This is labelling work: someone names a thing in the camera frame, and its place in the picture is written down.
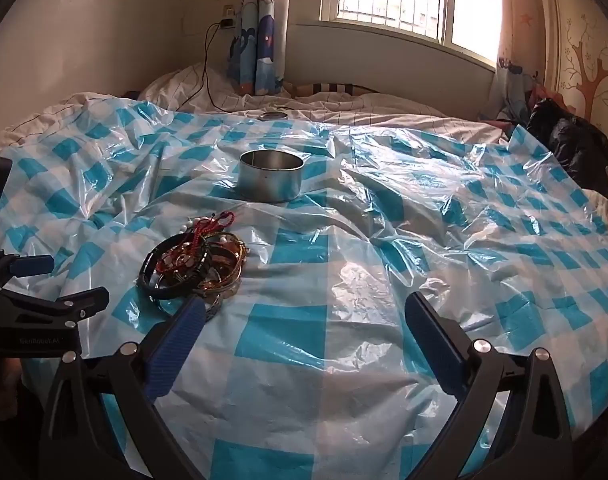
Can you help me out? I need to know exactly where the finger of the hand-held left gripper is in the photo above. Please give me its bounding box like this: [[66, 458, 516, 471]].
[[0, 249, 56, 293], [0, 286, 111, 331]]

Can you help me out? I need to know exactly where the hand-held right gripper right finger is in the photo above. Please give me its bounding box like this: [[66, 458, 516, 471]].
[[405, 291, 575, 480]]

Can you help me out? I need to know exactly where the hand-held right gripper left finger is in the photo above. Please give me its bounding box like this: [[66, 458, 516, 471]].
[[38, 296, 207, 480]]

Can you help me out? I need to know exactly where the silver bangle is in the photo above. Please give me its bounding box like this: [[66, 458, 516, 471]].
[[151, 280, 223, 324]]

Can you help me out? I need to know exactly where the amber bead bracelet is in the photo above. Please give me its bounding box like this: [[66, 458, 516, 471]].
[[156, 252, 197, 276]]

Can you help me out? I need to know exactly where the black bangle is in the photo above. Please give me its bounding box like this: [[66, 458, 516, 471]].
[[137, 233, 211, 301]]

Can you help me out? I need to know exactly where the red cord bracelet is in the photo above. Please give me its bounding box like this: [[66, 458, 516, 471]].
[[183, 211, 236, 262]]

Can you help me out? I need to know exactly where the round metal tin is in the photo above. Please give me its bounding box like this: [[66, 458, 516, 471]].
[[239, 149, 305, 205]]

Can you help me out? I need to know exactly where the blue checkered plastic sheet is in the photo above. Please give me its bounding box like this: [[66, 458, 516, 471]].
[[0, 97, 608, 480]]

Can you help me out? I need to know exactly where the black plastic bag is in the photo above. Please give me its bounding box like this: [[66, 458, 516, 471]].
[[526, 97, 608, 197]]

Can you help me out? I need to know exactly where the pale cartoon curtain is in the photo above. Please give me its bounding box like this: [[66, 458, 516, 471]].
[[486, 0, 545, 127]]

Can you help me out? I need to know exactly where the blue cartoon curtain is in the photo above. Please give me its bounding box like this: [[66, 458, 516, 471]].
[[227, 0, 290, 97]]

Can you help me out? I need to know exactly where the white bead bracelet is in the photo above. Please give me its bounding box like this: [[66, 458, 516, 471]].
[[176, 217, 233, 247]]

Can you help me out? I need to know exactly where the black charger cable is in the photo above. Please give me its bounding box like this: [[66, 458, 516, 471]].
[[179, 20, 235, 112]]

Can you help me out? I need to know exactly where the tree wall sticker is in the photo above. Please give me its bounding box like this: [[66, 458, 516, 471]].
[[558, 9, 608, 127]]

